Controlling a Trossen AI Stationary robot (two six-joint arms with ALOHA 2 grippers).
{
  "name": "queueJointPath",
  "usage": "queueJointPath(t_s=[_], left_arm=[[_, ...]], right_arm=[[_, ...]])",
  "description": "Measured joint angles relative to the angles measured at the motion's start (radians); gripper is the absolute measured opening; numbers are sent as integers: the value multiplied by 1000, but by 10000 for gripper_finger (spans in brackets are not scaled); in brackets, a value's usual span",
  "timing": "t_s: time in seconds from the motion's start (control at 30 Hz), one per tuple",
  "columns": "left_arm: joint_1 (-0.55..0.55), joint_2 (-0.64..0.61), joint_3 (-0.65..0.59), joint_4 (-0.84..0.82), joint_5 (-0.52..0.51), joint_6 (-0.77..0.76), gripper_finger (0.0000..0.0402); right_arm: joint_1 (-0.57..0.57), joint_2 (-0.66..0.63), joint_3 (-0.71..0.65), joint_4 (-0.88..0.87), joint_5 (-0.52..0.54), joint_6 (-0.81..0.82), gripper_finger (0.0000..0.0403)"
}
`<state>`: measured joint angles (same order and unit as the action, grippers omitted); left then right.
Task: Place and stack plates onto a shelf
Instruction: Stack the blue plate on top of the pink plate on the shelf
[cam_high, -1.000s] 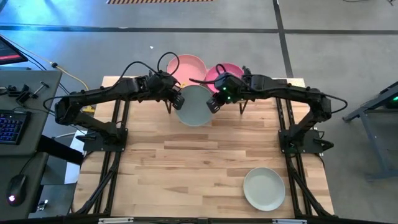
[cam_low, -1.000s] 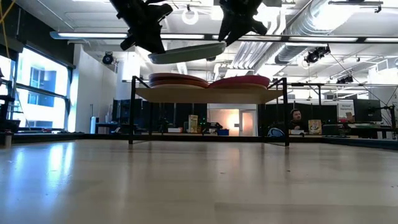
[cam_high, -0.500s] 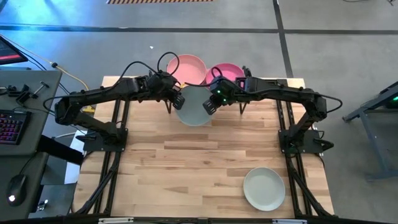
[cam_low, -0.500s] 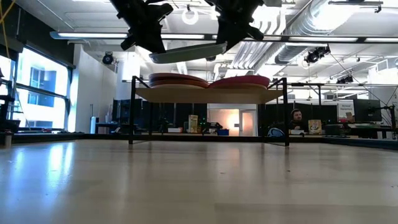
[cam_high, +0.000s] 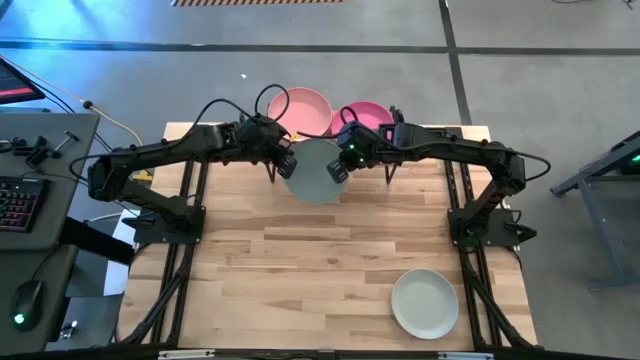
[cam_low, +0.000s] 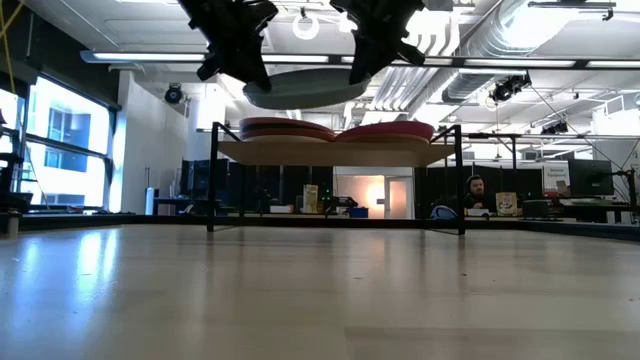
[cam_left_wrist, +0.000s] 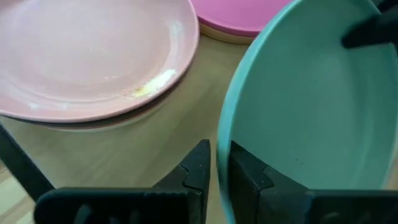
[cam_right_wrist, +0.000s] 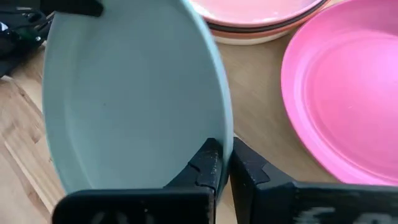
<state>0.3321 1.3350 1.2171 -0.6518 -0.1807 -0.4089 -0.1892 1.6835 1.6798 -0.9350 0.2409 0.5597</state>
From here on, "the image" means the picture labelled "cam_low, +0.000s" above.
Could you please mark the large bright window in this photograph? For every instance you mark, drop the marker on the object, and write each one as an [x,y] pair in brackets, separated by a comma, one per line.
[65,150]

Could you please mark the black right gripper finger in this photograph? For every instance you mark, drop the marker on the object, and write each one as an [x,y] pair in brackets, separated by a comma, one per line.
[380,57]
[361,62]

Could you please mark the blue box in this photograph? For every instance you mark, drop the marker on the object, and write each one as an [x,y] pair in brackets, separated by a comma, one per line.
[358,212]

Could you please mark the person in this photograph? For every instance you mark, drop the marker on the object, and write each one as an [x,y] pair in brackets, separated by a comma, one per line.
[475,192]

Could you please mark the cream plate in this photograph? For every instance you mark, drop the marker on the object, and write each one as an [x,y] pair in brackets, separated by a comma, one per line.
[290,136]

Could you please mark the beige printed bag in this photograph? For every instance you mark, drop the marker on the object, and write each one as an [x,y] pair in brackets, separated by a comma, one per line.
[506,203]

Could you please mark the black ceiling spotlight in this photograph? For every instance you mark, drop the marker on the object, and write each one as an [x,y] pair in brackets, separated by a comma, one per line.
[173,94]
[552,127]
[510,87]

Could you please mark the teal plate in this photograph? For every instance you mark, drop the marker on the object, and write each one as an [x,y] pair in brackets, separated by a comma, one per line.
[305,92]

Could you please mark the white wall sign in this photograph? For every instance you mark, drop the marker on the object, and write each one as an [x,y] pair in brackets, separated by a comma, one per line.
[556,175]

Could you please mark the black office partition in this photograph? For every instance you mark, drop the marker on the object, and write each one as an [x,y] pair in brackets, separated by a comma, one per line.
[520,180]
[240,185]

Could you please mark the blue white round object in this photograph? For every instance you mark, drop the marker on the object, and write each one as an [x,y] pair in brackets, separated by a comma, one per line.
[443,212]

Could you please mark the wooden shelf black legs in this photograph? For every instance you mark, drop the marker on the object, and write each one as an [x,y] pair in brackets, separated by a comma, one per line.
[330,154]

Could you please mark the white glass door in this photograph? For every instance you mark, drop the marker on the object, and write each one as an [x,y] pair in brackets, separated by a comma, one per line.
[398,197]

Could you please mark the white blue canister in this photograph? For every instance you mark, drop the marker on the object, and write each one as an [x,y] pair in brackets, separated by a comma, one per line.
[149,197]

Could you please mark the long linear ceiling light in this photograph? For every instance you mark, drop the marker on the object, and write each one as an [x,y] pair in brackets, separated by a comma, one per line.
[150,56]

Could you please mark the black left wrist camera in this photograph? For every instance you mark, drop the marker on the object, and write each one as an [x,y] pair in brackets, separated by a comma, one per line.
[209,67]

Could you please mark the magenta plate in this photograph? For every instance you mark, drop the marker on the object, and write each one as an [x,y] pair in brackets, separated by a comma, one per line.
[390,129]

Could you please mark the black machine green light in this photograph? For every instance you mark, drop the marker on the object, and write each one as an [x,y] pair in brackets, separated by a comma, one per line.
[340,204]

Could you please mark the black office monitor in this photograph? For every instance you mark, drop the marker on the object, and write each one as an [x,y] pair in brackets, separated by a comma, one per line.
[590,177]

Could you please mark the yellow carton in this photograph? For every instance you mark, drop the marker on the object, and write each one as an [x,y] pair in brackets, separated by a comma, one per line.
[310,199]

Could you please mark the black table frame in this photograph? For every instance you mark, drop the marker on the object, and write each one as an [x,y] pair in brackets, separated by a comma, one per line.
[100,219]

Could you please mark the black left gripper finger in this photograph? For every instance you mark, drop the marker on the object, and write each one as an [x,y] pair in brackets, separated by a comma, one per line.
[260,72]
[236,66]

